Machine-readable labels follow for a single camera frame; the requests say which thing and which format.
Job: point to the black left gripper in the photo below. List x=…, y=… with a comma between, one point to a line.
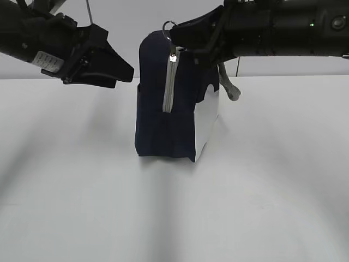
x=81, y=55

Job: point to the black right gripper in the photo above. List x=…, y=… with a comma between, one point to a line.
x=206, y=36

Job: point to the navy blue lunch bag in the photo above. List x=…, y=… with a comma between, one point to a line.
x=177, y=101

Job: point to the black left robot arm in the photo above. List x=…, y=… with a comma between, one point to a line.
x=38, y=34

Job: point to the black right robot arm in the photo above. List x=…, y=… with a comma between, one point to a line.
x=265, y=28

